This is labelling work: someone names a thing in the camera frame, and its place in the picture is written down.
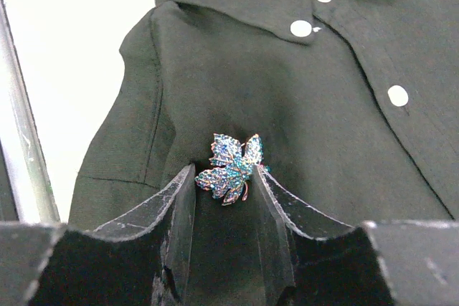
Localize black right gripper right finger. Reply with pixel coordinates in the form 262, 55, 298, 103
252, 167, 458, 305

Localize black button-up shirt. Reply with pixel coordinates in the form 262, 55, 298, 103
69, 0, 458, 305

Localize aluminium frame rail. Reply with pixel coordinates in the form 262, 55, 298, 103
1, 0, 60, 224

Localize blue leaf brooch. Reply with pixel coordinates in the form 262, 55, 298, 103
194, 133, 270, 206

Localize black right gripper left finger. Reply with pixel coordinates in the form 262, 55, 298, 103
1, 165, 196, 305

